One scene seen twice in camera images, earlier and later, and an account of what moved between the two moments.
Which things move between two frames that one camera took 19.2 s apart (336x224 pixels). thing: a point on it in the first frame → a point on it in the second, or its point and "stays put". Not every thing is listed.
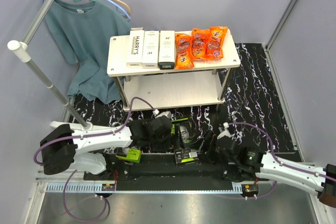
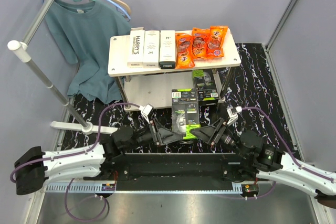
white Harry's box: (150, 53) stays put
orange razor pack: (200, 36) stays put
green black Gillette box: (186, 152) → (204, 80)
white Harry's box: (167, 45) stays put
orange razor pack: (184, 59) stays put
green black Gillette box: (129, 154) → (185, 111)
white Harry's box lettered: (136, 48) stays put
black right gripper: (209, 152) → (208, 132)
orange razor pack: (216, 45) stays put
